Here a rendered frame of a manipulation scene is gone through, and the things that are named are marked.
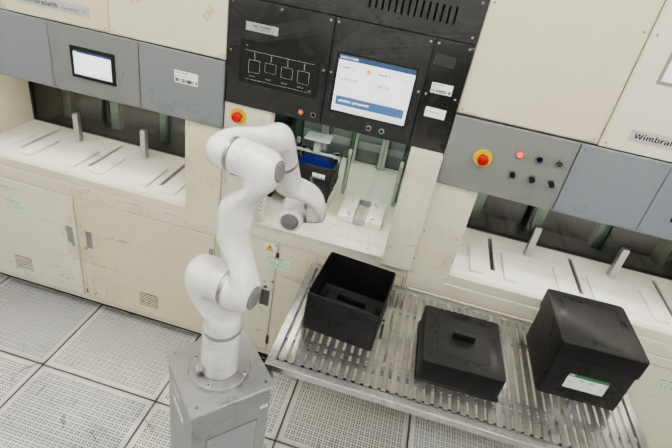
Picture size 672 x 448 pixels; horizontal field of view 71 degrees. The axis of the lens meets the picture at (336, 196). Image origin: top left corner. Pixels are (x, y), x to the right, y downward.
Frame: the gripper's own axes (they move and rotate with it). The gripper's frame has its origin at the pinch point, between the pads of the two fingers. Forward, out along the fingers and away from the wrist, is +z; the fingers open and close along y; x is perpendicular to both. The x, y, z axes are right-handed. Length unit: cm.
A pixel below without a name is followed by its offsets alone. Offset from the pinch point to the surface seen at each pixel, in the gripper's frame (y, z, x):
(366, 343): 35, -40, -39
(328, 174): 7.8, 26.9, -9.5
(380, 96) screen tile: 22.6, 4.8, 37.3
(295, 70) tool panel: -10.1, 8.9, 39.7
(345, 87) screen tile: 9.4, 6.5, 37.7
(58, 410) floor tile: -91, -39, -119
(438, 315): 60, -26, -33
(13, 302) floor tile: -151, 16, -119
